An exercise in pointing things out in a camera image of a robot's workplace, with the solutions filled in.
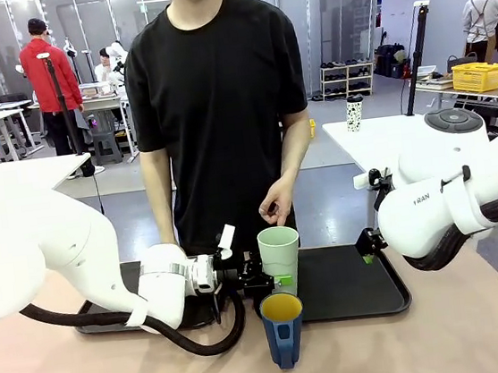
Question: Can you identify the yellow plastic basket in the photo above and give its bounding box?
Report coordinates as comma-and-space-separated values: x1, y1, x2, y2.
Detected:
450, 59, 498, 96

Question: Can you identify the person's left hand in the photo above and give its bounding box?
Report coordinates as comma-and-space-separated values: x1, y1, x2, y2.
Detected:
256, 176, 300, 229

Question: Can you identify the black arm cable sleeve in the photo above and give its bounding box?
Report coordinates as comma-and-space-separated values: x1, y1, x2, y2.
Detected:
19, 279, 250, 373
396, 187, 498, 274

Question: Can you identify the blue mug yellow inside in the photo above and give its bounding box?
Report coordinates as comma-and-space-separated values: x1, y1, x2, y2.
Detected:
258, 292, 311, 373

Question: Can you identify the person's right forearm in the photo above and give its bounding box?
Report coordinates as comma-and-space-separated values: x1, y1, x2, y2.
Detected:
144, 176, 180, 243

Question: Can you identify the white black-spotted tumbler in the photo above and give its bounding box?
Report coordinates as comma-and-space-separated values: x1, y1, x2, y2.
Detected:
343, 93, 367, 134

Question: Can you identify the person's left forearm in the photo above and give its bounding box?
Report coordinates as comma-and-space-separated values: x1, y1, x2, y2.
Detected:
267, 111, 318, 189

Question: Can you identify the black bags pile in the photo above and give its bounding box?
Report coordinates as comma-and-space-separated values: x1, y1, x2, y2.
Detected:
371, 41, 411, 81

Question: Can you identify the white shoe rack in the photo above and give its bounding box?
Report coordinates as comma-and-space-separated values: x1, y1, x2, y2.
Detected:
318, 57, 378, 102

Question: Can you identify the person in red jacket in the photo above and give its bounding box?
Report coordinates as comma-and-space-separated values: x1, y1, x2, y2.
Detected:
15, 12, 107, 183

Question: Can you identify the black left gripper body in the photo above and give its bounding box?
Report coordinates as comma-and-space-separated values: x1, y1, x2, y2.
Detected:
214, 250, 275, 301

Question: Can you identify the pale green plastic cup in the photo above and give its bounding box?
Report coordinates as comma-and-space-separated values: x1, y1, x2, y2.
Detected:
256, 225, 307, 301

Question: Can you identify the wooden-top work table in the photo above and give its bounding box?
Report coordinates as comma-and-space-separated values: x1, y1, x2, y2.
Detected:
414, 72, 498, 131

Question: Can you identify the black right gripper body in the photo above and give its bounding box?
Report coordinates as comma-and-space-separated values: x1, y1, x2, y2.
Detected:
353, 226, 386, 256

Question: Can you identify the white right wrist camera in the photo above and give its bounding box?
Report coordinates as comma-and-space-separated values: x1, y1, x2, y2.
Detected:
352, 170, 383, 191

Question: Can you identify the person in black t-shirt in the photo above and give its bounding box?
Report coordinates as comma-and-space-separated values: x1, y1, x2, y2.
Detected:
115, 0, 325, 262

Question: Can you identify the grey step stool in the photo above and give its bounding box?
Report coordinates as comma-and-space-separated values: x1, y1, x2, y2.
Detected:
91, 128, 124, 167

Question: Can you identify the black plastic tray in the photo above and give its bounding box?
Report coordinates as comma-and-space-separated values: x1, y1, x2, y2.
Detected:
68, 247, 257, 342
248, 233, 414, 331

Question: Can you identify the black right arm cable sleeve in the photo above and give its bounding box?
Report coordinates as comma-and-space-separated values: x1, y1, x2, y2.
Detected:
396, 187, 498, 274

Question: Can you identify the black tripod pole white camera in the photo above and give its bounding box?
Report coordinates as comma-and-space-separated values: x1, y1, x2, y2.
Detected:
393, 0, 443, 117
35, 48, 87, 161

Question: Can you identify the black left arm cable sleeve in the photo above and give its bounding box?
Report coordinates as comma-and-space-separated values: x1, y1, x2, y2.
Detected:
19, 279, 250, 373

